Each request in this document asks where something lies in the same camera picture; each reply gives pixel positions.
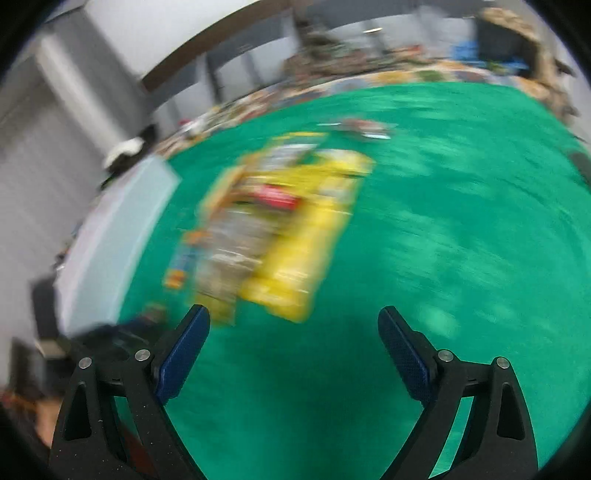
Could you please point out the black bag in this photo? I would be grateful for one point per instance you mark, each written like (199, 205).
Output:
(503, 39)

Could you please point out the yellow snack packet red end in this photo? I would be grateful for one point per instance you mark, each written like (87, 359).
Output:
(314, 240)

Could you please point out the floral bedsheet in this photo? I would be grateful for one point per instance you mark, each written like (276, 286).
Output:
(258, 104)

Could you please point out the brown bed headboard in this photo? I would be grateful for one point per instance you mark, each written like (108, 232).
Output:
(194, 55)

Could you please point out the orange-yellow snack packet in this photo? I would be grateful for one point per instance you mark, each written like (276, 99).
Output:
(219, 194)

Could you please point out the orange snack packet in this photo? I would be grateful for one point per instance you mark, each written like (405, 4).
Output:
(182, 267)

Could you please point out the clear grey snack packet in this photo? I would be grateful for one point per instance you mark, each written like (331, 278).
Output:
(231, 258)

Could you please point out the white vertical blinds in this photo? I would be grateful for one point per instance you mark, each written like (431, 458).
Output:
(46, 161)

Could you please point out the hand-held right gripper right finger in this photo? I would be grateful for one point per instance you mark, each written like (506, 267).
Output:
(406, 350)

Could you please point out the blue cloth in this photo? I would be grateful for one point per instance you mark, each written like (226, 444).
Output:
(466, 51)

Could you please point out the brown patterned cloth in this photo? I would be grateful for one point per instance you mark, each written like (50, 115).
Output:
(549, 69)

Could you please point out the orange knit clothing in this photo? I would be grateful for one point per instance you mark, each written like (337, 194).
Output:
(134, 450)

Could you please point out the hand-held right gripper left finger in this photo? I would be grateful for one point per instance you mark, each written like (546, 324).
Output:
(182, 355)

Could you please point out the green blanket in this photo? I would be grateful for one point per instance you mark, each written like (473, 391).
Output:
(461, 254)

